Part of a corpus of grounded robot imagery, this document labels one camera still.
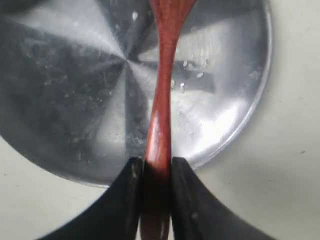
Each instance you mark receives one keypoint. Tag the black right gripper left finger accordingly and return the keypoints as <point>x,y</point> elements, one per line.
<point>115,215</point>

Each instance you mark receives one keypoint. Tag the round steel plate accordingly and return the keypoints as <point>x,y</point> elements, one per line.
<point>78,77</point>

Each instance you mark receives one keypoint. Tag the dark red wooden spoon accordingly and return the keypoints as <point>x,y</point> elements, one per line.
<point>170,16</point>

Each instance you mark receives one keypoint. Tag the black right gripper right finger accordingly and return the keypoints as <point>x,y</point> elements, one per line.
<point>198,215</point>

